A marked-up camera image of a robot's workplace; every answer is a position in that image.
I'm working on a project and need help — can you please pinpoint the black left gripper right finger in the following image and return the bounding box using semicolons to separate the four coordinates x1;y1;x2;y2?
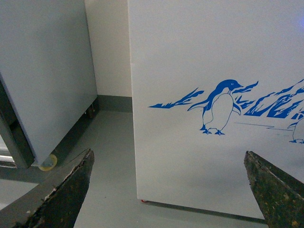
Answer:
244;151;304;228

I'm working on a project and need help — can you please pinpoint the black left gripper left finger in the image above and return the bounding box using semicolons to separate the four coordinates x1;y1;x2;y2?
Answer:
0;148;95;228

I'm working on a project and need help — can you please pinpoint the grey upright display fridge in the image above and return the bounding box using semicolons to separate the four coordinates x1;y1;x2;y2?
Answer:
0;0;97;164

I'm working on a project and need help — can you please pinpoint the white blue chest freezer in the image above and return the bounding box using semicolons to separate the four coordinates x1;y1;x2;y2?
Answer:
128;0;304;219

